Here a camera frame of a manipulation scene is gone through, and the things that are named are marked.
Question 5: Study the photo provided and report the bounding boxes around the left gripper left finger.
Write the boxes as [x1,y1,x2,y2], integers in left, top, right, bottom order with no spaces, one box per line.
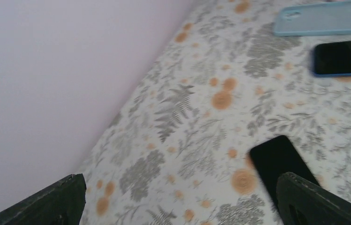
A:
[0,173,87,225]

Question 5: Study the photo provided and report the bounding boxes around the floral patterned table mat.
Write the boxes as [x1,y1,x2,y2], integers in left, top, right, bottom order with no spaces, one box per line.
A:
[79,0,351,225]

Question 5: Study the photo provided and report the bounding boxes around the light blue phone case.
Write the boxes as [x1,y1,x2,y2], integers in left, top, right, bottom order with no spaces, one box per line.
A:
[273,0,351,37]

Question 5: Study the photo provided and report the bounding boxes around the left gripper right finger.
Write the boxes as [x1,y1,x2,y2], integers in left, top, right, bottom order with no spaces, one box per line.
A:
[276,172,351,225]

